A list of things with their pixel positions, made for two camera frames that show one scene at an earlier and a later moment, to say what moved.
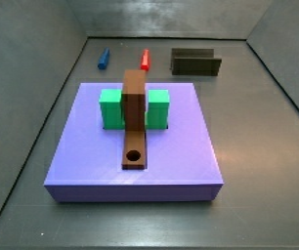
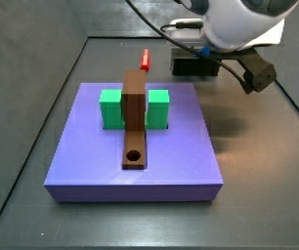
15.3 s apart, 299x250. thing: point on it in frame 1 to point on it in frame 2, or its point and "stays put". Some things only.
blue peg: (103, 59) to (205, 50)
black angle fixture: (194, 62) stays put
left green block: (110, 103) stays put
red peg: (145, 61) stays put
